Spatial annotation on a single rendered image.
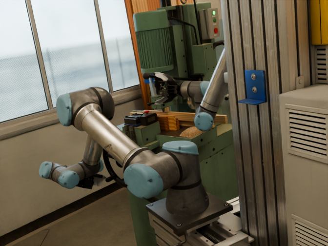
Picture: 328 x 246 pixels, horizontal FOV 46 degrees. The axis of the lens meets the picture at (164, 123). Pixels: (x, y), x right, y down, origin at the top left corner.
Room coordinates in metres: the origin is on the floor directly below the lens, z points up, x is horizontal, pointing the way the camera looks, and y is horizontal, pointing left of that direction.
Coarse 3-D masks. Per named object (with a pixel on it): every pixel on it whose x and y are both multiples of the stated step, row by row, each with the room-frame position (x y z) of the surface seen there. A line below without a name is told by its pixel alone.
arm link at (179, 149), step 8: (168, 144) 1.22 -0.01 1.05; (176, 144) 1.22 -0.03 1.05; (184, 144) 1.21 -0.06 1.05; (192, 144) 1.21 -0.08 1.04; (168, 152) 1.18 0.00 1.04; (176, 152) 1.18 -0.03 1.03; (184, 152) 1.18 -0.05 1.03; (192, 152) 1.19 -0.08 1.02; (176, 160) 1.16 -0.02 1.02; (184, 160) 1.17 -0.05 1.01; (192, 160) 1.19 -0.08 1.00; (184, 168) 1.16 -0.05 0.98; (192, 168) 1.19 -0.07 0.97; (184, 176) 1.17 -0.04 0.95; (192, 176) 1.19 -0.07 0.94; (200, 176) 1.22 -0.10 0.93; (176, 184) 1.19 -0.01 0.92; (184, 184) 1.18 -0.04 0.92
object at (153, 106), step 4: (152, 96) 2.05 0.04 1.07; (156, 96) 2.04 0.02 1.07; (152, 100) 2.05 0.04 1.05; (156, 100) 2.03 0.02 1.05; (172, 100) 2.08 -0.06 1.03; (152, 104) 2.05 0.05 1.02; (156, 104) 2.03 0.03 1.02; (160, 104) 2.02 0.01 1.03; (164, 104) 2.04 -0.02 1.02; (168, 104) 2.06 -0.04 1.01; (172, 104) 2.08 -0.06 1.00; (152, 108) 2.06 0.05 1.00; (156, 108) 2.04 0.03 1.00; (160, 108) 2.02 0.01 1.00; (164, 108) 2.07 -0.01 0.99
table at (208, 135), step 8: (120, 128) 2.12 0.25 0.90; (184, 128) 1.93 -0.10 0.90; (216, 128) 1.89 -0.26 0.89; (160, 136) 1.88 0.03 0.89; (168, 136) 1.84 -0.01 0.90; (176, 136) 1.81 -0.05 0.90; (200, 136) 1.79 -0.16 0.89; (208, 136) 1.84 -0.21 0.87; (216, 136) 1.88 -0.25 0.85; (152, 144) 1.85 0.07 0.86; (160, 144) 1.88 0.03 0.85; (200, 144) 1.78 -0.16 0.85
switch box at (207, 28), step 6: (204, 12) 2.17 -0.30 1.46; (210, 12) 2.17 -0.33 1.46; (216, 12) 2.21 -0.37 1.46; (204, 18) 2.17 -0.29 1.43; (210, 18) 2.16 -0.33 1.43; (216, 18) 2.20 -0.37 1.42; (204, 24) 2.17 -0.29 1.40; (210, 24) 2.16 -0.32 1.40; (216, 24) 2.20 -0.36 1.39; (204, 30) 2.18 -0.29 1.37; (210, 30) 2.15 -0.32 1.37; (204, 36) 2.18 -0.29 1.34; (210, 36) 2.15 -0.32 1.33; (216, 36) 2.19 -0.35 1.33
